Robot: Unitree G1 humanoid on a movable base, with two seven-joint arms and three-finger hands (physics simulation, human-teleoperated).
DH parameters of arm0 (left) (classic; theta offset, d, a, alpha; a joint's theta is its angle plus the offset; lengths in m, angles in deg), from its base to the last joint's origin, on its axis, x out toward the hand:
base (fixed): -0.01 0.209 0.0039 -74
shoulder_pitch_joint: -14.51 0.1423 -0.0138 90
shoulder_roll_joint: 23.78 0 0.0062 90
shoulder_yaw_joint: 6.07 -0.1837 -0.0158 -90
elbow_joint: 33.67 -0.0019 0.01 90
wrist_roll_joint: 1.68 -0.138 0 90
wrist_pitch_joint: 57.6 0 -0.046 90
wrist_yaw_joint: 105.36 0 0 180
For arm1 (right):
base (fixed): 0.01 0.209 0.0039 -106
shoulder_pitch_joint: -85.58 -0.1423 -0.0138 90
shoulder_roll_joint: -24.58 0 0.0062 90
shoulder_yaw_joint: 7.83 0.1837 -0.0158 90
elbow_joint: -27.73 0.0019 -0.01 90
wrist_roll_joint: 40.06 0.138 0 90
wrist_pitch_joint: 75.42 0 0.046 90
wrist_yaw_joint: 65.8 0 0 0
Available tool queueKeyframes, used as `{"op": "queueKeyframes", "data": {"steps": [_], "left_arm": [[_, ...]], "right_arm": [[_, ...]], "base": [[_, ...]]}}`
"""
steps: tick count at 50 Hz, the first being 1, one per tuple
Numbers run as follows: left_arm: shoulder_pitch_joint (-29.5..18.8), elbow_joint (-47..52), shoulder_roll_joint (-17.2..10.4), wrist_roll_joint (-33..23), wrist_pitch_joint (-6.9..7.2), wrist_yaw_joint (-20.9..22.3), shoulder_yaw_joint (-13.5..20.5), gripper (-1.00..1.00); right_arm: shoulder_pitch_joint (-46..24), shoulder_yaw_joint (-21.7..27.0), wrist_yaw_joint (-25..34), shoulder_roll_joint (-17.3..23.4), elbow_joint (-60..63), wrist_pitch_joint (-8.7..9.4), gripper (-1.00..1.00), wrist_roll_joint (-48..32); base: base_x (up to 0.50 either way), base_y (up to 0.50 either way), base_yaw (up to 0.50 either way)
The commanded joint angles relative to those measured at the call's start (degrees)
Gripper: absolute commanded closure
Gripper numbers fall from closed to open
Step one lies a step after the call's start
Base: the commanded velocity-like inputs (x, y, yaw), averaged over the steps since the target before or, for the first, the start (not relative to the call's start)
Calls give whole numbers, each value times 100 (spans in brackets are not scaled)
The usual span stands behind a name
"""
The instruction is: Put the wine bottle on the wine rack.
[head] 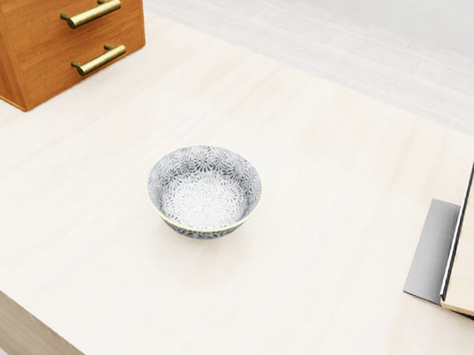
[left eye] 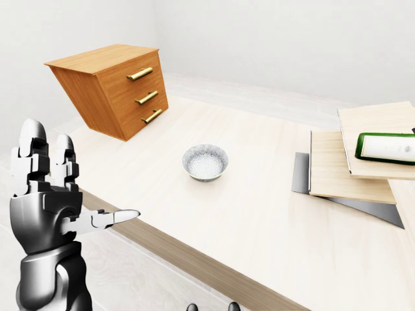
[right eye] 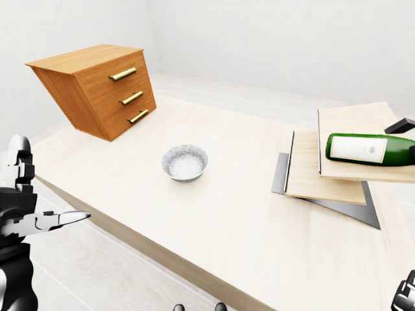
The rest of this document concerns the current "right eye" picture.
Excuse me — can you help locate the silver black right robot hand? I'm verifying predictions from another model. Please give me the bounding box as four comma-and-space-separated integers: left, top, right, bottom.
390, 269, 415, 311

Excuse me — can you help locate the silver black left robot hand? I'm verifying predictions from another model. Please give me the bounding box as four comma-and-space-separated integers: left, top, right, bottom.
0, 134, 91, 252

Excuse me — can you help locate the green wine bottle, white label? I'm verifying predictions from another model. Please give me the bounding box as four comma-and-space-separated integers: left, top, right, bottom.
325, 132, 415, 167

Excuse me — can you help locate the wooden drawer front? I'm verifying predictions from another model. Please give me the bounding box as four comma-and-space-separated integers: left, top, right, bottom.
98, 99, 158, 143
73, 51, 150, 100
86, 77, 154, 121

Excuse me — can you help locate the wooden cabinet with drawers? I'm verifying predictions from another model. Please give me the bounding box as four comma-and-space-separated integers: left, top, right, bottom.
25, 44, 158, 143

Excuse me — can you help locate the grey patterned bowl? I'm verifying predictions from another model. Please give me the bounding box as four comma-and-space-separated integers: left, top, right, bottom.
161, 144, 209, 183

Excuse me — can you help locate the brass drawer handle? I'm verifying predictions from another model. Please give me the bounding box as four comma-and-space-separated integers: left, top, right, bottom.
118, 91, 144, 106
108, 67, 137, 82
126, 109, 149, 124

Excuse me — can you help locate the wooden wine rack, metal frame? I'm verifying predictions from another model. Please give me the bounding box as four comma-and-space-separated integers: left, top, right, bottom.
271, 101, 415, 231

